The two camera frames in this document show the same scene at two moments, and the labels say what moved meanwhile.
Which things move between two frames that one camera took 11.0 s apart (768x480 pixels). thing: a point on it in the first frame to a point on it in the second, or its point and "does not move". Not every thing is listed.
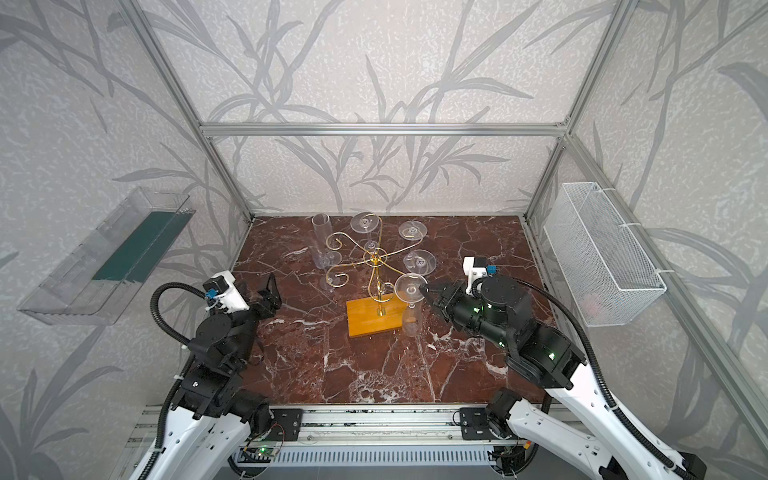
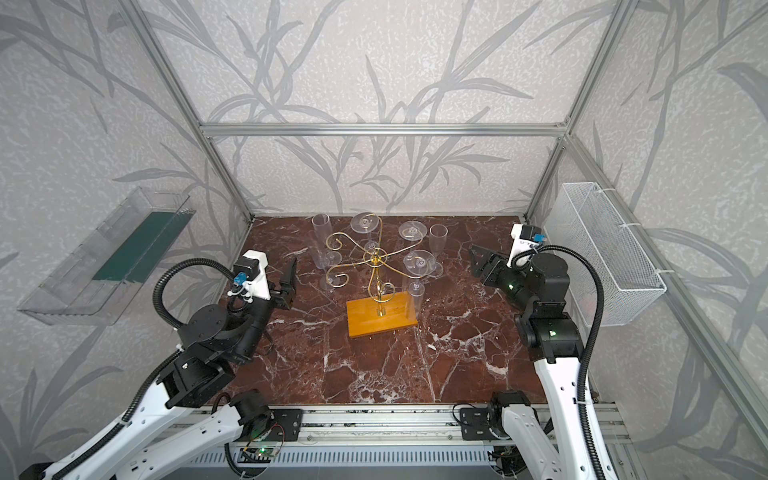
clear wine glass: (333, 258) does not move
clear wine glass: (321, 227) does not move
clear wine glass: (419, 261) does not move
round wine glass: (407, 289) to (438, 234)
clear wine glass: (366, 222) does not move
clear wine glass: (412, 230) does not move
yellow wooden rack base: (367, 316) does not move
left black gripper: (260, 305) to (280, 297)
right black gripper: (441, 297) to (492, 270)
